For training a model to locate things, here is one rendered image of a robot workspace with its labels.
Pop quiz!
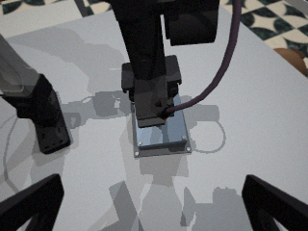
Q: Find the light blue metal plate with hole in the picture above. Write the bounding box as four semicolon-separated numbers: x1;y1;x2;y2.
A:
136;91;187;148

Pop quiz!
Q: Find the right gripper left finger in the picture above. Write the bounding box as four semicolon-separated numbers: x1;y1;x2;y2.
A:
0;173;64;231

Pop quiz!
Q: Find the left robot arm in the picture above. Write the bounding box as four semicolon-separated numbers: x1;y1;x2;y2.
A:
0;0;220;154

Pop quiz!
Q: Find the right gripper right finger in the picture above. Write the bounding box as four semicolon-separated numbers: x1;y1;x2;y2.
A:
242;174;308;231

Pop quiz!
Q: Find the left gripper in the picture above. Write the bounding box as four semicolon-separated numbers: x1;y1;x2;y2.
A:
121;42;182;119

